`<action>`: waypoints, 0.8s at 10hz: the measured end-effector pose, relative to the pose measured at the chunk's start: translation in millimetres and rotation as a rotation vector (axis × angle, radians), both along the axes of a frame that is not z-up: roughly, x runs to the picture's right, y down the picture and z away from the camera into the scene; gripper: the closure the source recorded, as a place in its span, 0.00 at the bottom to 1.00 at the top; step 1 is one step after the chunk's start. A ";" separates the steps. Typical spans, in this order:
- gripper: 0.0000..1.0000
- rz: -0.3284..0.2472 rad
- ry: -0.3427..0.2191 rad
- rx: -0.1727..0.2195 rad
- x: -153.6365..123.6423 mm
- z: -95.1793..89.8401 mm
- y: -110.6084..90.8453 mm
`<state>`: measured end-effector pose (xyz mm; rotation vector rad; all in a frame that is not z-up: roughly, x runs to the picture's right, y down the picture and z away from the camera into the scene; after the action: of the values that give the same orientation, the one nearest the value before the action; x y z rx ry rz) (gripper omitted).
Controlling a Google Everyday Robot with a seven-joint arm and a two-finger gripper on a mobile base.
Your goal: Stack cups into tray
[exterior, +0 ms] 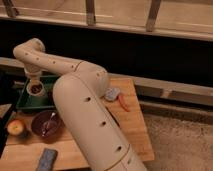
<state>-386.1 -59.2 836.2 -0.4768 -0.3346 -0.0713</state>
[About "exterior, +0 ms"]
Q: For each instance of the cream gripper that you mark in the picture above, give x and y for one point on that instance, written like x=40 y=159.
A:
x=33 y=75

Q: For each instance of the white cup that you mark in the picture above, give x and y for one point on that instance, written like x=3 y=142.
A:
x=35 y=88

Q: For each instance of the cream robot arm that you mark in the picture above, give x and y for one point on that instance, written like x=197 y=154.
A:
x=77 y=96

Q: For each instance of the green tray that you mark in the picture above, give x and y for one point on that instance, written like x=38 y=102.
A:
x=29 y=104

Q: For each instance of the metal spoon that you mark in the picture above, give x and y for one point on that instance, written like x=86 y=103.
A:
x=45 y=128

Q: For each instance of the dark purple bowl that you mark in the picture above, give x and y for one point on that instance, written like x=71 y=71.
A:
x=41 y=118

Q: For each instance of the red yellow apple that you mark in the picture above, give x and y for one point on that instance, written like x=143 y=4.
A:
x=16 y=127

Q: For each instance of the grey blue crumpled cloth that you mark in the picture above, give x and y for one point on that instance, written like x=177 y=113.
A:
x=112 y=94

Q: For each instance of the wooden table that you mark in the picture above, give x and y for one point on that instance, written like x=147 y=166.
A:
x=23 y=155

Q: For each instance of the blue sponge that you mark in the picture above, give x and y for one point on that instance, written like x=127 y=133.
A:
x=47 y=160

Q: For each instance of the orange carrot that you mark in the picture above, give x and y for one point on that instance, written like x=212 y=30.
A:
x=122 y=103

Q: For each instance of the metal railing frame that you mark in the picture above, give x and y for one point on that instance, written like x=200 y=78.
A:
x=192 y=19

